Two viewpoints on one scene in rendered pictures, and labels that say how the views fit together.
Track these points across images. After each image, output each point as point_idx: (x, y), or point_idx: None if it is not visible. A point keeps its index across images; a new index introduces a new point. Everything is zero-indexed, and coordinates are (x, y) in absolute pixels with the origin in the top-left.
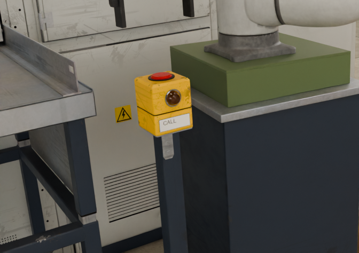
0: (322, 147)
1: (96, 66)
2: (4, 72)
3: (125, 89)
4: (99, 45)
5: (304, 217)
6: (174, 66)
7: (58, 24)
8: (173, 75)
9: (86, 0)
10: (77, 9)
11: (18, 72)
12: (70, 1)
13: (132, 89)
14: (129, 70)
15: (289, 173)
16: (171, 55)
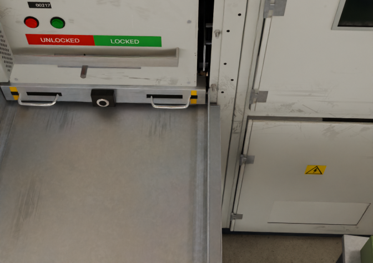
0: None
1: (301, 136)
2: (171, 222)
3: (327, 155)
4: (314, 119)
5: None
6: (364, 254)
7: (271, 101)
8: None
9: (315, 86)
10: (301, 92)
11: (183, 234)
12: (295, 85)
13: (335, 156)
14: (338, 143)
15: None
16: (367, 242)
